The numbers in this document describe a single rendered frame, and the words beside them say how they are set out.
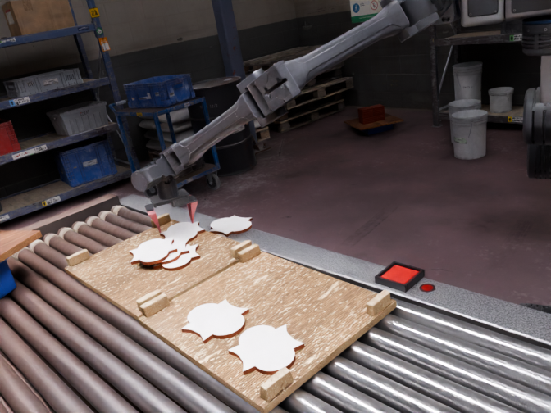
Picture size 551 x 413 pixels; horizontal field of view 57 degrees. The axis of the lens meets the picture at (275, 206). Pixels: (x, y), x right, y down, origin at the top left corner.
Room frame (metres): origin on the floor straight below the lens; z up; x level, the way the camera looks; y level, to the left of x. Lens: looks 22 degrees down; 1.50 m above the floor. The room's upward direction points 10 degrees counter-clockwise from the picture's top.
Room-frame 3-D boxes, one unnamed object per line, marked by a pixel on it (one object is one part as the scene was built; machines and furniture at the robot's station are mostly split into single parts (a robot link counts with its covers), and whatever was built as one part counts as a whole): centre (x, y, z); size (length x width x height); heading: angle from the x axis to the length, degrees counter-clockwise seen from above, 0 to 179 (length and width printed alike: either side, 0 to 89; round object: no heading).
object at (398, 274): (0.93, -0.24, 0.92); 0.06 x 0.06 x 0.01; 41
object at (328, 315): (0.87, 0.07, 0.93); 0.41 x 0.35 x 0.02; 39
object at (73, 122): (5.16, 1.79, 0.76); 0.50 x 0.36 x 0.24; 133
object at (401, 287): (0.93, -0.24, 0.92); 0.08 x 0.08 x 0.02; 41
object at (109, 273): (1.20, 0.33, 0.93); 0.41 x 0.35 x 0.02; 40
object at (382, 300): (0.81, -0.16, 0.95); 0.06 x 0.02 x 0.03; 129
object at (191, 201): (1.38, 0.26, 0.99); 0.07 x 0.07 x 0.09; 19
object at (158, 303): (0.94, 0.29, 0.95); 0.06 x 0.02 x 0.03; 129
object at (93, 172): (5.15, 1.87, 0.32); 0.50 x 0.41 x 0.37; 123
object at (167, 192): (1.36, 0.29, 1.07); 0.10 x 0.07 x 0.07; 109
